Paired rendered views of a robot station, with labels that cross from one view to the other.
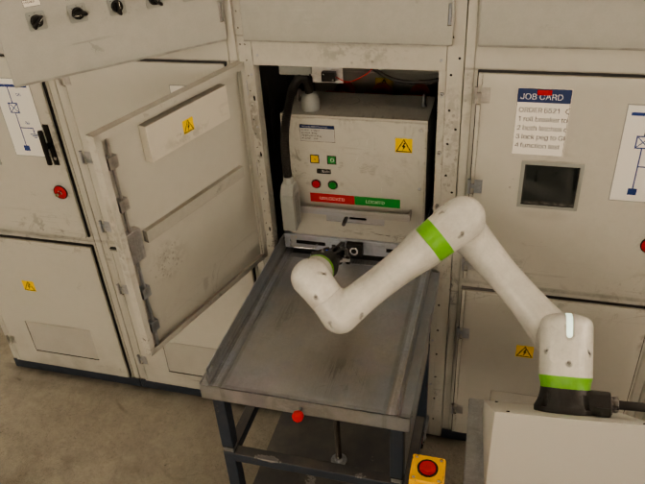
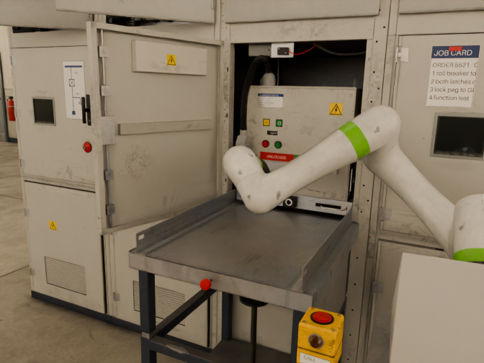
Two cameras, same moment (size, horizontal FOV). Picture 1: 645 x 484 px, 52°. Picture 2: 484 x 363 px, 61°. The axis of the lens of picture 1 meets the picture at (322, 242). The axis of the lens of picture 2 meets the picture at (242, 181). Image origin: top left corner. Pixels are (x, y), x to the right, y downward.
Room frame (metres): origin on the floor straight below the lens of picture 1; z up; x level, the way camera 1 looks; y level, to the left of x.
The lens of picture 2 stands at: (0.21, -0.15, 1.37)
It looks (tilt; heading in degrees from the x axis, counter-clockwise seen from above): 12 degrees down; 8
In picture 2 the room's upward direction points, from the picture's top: 1 degrees clockwise
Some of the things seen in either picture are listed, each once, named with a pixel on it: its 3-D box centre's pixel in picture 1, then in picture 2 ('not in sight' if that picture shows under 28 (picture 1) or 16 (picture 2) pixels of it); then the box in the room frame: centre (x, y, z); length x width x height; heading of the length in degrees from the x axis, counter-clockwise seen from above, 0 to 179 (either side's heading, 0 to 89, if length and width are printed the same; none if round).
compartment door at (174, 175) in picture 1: (192, 205); (164, 129); (1.82, 0.40, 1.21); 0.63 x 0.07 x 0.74; 146
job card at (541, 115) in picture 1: (540, 123); (451, 76); (1.76, -0.65, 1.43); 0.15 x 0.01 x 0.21; 73
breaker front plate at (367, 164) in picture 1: (353, 184); (294, 144); (1.99, -0.12, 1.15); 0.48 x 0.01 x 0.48; 73
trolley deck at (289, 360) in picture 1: (330, 329); (256, 243); (1.63, -0.01, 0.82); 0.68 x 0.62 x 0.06; 163
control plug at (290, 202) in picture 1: (291, 204); (243, 155); (1.99, 0.10, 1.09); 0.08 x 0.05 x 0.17; 163
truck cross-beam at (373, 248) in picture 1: (356, 243); (292, 199); (2.01, -0.13, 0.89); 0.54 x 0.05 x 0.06; 73
